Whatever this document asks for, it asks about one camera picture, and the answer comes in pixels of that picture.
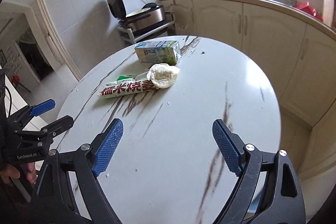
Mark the white food packet red print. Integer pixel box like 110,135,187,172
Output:
98,72,159,99

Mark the blue white milk carton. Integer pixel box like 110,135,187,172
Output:
134,40,182,66

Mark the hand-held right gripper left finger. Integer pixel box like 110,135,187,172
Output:
31,118,124,224

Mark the electric griddle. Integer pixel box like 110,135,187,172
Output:
105,0,167,32

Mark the black cable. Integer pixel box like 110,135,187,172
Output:
4,87,13,117

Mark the person's left hand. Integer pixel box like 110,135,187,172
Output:
0,162,37,186

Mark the wooden cutting board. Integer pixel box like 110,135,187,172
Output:
323,0,336,28

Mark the cream kitchen cabinet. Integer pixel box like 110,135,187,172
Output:
159,0,336,184

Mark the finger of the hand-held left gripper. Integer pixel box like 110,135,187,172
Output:
19,115,75,141
7,99,56,130

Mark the red plastic basin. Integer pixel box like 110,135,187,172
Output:
293,1,324,21

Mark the white steamed bun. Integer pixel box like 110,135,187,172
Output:
148,63,181,89

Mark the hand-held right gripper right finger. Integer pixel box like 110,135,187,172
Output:
212,119,306,224

